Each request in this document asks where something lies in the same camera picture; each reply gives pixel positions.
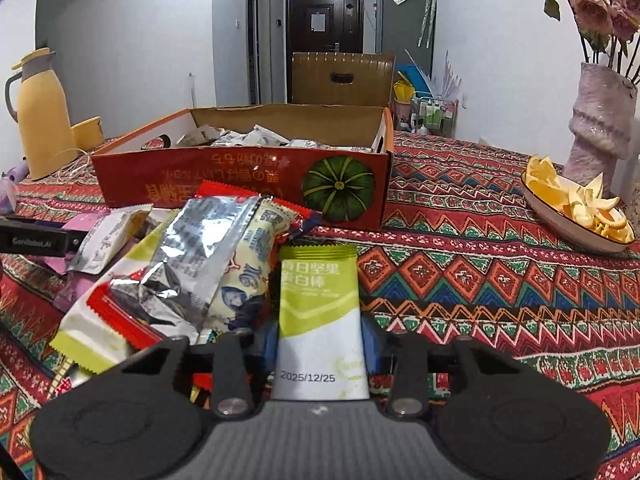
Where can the brown cardboard box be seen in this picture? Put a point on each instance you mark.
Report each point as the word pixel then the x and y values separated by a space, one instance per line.
pixel 352 79

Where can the yellow thermos jug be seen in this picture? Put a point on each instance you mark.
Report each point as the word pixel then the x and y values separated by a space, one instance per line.
pixel 36 101

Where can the red cardboard tray box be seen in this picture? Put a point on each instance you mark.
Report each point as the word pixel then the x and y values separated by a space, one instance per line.
pixel 343 173

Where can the silver milk candy bag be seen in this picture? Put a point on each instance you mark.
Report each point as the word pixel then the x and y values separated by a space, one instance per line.
pixel 209 269

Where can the pink snack packet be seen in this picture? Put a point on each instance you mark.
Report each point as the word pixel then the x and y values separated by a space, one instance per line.
pixel 77 283

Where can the white grey snack packet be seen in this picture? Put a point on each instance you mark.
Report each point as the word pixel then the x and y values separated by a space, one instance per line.
pixel 107 238

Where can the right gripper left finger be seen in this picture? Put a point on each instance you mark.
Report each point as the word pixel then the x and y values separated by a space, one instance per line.
pixel 147 416

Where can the purple tissue pack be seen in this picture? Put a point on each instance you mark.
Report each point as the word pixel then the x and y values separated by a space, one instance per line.
pixel 8 199

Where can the green nut bar packet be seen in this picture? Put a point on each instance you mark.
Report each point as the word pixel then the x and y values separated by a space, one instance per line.
pixel 320 354

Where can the dark entrance door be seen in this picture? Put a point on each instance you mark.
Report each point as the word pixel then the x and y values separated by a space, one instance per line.
pixel 321 26

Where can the dried pink roses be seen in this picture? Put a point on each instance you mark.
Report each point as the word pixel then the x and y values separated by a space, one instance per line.
pixel 608 31

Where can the patterned red tablecloth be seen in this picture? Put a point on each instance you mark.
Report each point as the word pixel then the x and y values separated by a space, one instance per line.
pixel 460 252

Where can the grey refrigerator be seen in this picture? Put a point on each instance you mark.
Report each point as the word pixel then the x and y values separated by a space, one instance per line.
pixel 406 30

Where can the pink textured vase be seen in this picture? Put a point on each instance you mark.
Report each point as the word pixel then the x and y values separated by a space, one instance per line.
pixel 601 123

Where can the bowl of orange peels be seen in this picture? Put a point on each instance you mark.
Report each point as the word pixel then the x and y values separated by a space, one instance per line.
pixel 578 213

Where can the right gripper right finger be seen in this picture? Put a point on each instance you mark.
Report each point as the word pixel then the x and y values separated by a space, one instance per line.
pixel 490 416

